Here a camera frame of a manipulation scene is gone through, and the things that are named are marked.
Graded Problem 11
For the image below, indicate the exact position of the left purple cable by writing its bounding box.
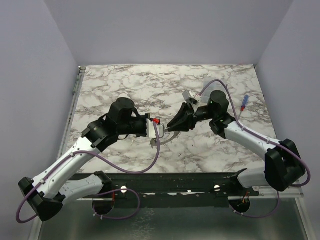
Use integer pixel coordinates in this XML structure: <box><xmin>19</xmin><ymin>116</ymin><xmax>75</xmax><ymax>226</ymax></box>
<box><xmin>16</xmin><ymin>123</ymin><xmax>161</xmax><ymax>223</ymax></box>

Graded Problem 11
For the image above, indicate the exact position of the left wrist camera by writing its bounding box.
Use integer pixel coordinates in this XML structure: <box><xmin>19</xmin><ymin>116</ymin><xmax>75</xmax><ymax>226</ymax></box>
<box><xmin>146</xmin><ymin>118</ymin><xmax>164</xmax><ymax>139</ymax></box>

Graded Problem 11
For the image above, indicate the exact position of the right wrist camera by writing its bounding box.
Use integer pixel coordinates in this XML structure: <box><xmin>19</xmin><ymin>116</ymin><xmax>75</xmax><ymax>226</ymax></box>
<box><xmin>182</xmin><ymin>90</ymin><xmax>201</xmax><ymax>105</ymax></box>

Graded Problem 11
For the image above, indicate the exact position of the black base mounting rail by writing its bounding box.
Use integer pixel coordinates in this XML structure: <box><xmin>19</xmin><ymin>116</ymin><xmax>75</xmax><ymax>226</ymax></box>
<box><xmin>94</xmin><ymin>171</ymin><xmax>259</xmax><ymax>209</ymax></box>

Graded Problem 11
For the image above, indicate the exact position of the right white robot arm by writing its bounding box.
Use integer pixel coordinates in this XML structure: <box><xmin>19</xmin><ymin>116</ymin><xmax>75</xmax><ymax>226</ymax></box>
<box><xmin>167</xmin><ymin>90</ymin><xmax>306</xmax><ymax>196</ymax></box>

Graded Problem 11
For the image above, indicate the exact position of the aluminium frame rail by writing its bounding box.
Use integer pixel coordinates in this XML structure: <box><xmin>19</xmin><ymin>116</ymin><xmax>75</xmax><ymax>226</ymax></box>
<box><xmin>28</xmin><ymin>66</ymin><xmax>87</xmax><ymax>240</ymax></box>

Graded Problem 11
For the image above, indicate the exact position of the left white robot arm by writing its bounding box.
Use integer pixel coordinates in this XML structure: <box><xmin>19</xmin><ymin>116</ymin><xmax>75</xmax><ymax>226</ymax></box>
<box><xmin>16</xmin><ymin>97</ymin><xmax>163</xmax><ymax>224</ymax></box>

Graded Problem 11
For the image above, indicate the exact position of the perforated metal ring disc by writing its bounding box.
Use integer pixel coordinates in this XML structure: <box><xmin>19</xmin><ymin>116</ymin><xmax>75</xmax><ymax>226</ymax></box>
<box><xmin>149</xmin><ymin>131</ymin><xmax>180</xmax><ymax>147</ymax></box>

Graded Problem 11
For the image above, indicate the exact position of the clear plastic organizer box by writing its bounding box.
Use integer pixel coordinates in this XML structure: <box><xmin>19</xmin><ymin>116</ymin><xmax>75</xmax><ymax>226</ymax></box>
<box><xmin>201</xmin><ymin>81</ymin><xmax>226</xmax><ymax>104</ymax></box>

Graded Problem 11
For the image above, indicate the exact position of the blue red screwdriver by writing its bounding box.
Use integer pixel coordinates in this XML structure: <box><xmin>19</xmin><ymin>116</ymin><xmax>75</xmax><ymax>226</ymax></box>
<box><xmin>239</xmin><ymin>94</ymin><xmax>249</xmax><ymax>117</ymax></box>

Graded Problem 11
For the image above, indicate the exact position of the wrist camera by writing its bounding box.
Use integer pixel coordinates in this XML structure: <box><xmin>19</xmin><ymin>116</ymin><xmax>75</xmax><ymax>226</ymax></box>
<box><xmin>146</xmin><ymin>118</ymin><xmax>164</xmax><ymax>139</ymax></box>
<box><xmin>182</xmin><ymin>90</ymin><xmax>201</xmax><ymax>105</ymax></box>

